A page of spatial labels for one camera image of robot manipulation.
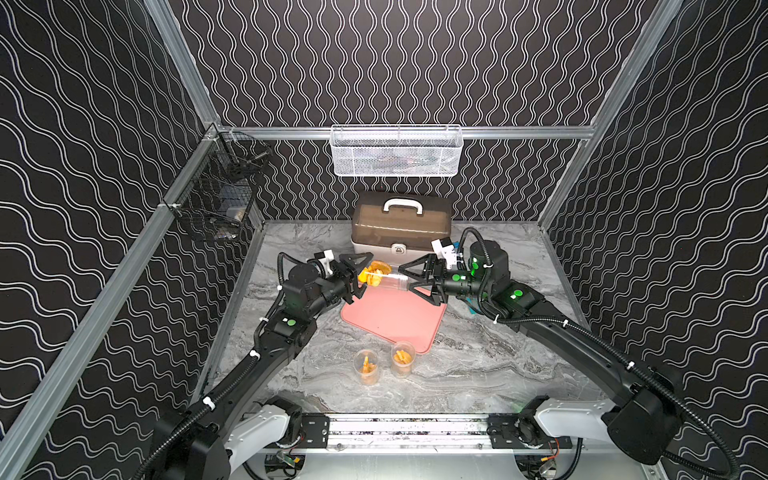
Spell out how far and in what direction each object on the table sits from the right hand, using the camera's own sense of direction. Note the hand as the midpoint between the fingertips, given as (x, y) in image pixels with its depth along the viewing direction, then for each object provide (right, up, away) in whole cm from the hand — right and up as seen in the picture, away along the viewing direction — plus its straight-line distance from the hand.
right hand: (403, 276), depth 68 cm
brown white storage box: (0, +13, +23) cm, 26 cm away
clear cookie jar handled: (-4, 0, +1) cm, 4 cm away
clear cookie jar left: (-9, -25, +12) cm, 29 cm away
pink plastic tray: (0, -15, +27) cm, 31 cm away
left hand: (-7, +5, +1) cm, 8 cm away
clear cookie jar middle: (0, -23, +12) cm, 26 cm away
